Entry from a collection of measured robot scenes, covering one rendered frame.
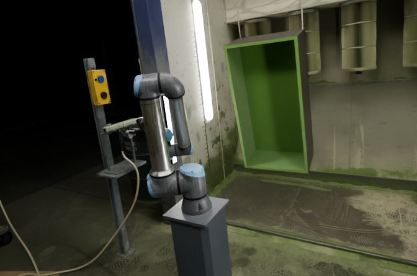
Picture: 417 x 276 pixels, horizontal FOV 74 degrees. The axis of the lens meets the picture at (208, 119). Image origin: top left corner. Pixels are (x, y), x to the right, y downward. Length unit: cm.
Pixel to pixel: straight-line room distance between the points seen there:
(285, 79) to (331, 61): 120
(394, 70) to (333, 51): 67
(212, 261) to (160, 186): 54
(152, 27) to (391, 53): 260
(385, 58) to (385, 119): 69
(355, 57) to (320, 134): 95
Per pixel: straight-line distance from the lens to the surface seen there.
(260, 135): 298
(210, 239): 173
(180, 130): 172
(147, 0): 252
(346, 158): 346
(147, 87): 148
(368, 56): 336
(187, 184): 166
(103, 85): 224
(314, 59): 345
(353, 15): 338
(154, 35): 248
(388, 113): 362
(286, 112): 279
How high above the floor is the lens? 151
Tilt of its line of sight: 11 degrees down
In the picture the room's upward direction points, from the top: 6 degrees counter-clockwise
